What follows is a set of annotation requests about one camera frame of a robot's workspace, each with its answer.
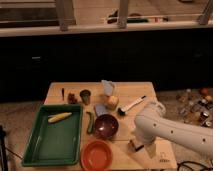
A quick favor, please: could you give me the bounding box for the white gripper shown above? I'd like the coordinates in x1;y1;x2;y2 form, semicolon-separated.
132;130;156;158

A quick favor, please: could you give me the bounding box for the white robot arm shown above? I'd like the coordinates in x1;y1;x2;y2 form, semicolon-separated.
134;101;213;159

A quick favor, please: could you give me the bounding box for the small metal cup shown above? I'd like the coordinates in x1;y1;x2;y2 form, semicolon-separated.
80;89;91;105

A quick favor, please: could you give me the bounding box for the dark purple bowl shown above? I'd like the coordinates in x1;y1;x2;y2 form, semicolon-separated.
94;114;119;139

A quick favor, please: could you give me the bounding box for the yellow apple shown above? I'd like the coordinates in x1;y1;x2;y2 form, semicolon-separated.
106;96;119;110

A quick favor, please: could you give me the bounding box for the blue grey sponge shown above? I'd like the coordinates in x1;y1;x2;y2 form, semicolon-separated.
94;104;107;116

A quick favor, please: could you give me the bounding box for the orange plastic bowl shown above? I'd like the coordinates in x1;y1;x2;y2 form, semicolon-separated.
80;140;113;171

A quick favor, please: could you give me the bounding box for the green cucumber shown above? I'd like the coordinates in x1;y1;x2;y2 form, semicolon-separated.
86;111;94;134

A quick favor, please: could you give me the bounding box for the green plastic tray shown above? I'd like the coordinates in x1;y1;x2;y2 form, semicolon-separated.
22;104;83;167

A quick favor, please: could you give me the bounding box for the yellow corn cob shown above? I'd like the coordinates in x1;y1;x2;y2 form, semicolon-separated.
48;112;72;123

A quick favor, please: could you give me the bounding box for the black marker pen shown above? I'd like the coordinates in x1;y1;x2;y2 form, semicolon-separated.
61;88;64;101

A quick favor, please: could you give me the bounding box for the white handled dish brush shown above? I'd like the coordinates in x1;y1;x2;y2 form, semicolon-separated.
117;96;146;116

